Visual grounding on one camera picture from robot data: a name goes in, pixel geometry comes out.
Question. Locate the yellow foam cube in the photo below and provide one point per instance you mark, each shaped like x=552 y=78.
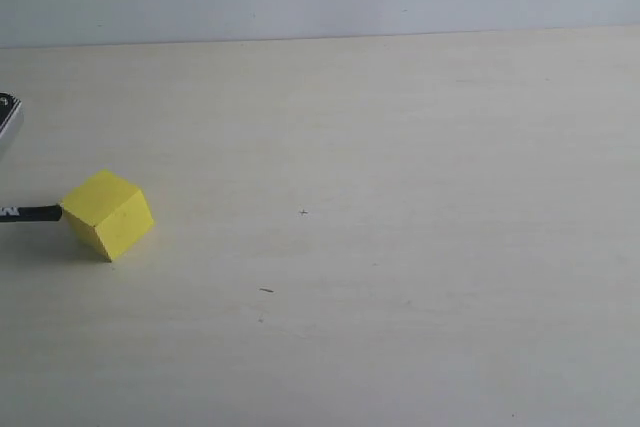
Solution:
x=108 y=213

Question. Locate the black and white marker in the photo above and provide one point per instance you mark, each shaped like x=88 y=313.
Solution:
x=14 y=214

